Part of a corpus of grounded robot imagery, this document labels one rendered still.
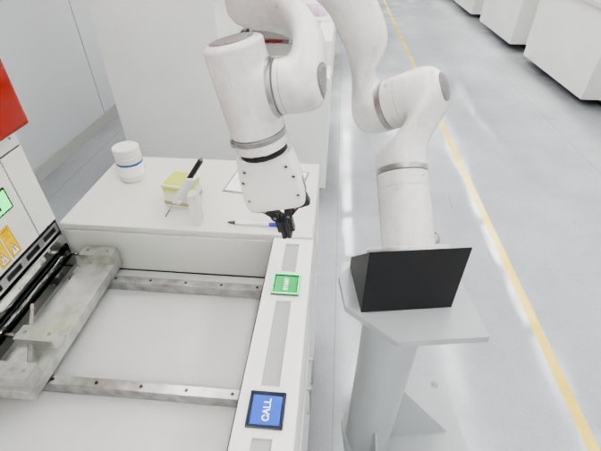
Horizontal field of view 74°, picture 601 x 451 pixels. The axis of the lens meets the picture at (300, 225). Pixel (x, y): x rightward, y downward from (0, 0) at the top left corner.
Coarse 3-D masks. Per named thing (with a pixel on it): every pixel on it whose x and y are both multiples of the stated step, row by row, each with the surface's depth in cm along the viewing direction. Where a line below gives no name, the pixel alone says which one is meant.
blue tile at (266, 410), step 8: (256, 400) 61; (264, 400) 61; (272, 400) 61; (280, 400) 61; (256, 408) 60; (264, 408) 60; (272, 408) 60; (280, 408) 60; (256, 416) 59; (264, 416) 59; (272, 416) 59; (280, 416) 59; (264, 424) 58; (272, 424) 58
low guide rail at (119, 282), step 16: (112, 288) 98; (128, 288) 98; (144, 288) 97; (160, 288) 97; (176, 288) 96; (192, 288) 96; (208, 288) 95; (224, 288) 95; (240, 288) 95; (256, 288) 95
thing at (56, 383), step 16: (48, 384) 76; (64, 384) 75; (80, 384) 75; (96, 384) 75; (112, 384) 75; (128, 384) 75; (144, 384) 75; (160, 384) 75; (160, 400) 76; (176, 400) 75; (192, 400) 75; (208, 400) 74; (224, 400) 73
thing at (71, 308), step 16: (80, 272) 95; (96, 272) 95; (112, 272) 96; (64, 288) 91; (80, 288) 91; (96, 288) 91; (64, 304) 87; (80, 304) 87; (96, 304) 90; (48, 320) 83; (64, 320) 83; (80, 320) 85; (16, 352) 77; (32, 352) 77; (48, 352) 77; (64, 352) 80; (48, 368) 76
